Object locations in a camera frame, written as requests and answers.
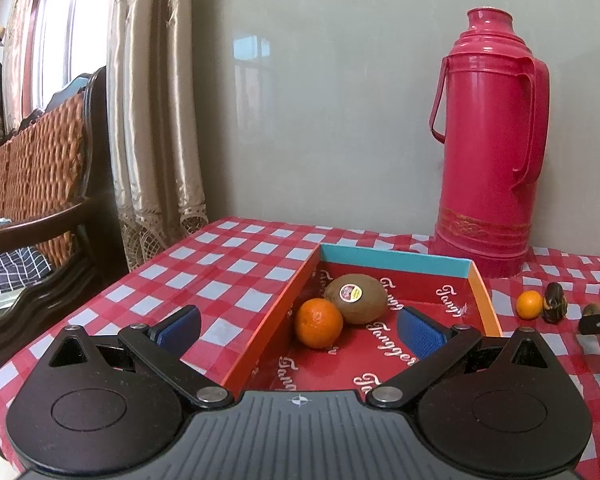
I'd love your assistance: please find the blue checked cloth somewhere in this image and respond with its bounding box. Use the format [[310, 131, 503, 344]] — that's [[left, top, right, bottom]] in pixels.
[[0, 247, 56, 311]]

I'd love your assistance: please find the beige curtain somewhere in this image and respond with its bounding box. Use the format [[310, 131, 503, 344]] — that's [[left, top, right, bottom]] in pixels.
[[105, 0, 211, 273]]

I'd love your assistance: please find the red cardboard box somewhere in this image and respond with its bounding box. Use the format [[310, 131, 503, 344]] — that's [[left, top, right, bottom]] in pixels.
[[220, 242, 503, 401]]

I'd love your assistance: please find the red thermos flask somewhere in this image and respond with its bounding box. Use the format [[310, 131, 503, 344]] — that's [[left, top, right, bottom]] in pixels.
[[428, 6, 551, 278]]

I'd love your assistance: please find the small orange mandarin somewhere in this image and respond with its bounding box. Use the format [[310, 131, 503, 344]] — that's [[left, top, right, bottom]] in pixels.
[[516, 290, 543, 320]]

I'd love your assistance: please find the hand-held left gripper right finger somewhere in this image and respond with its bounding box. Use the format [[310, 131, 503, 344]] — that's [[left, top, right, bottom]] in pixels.
[[367, 306, 568, 408]]

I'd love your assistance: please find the brown kiwi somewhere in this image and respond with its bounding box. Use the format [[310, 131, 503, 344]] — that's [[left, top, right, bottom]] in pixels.
[[323, 274, 390, 325]]

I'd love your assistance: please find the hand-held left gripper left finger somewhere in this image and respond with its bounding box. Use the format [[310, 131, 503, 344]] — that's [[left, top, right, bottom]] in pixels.
[[45, 305, 233, 407]]

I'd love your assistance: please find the wooden armchair with woven back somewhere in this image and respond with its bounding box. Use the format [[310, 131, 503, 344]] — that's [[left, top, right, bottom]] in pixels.
[[0, 66, 126, 386]]

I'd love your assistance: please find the red white checked tablecloth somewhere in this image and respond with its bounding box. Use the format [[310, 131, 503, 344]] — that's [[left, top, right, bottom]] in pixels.
[[0, 216, 600, 480]]

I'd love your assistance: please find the window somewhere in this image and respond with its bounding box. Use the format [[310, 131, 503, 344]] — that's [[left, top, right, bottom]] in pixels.
[[5, 0, 116, 126]]

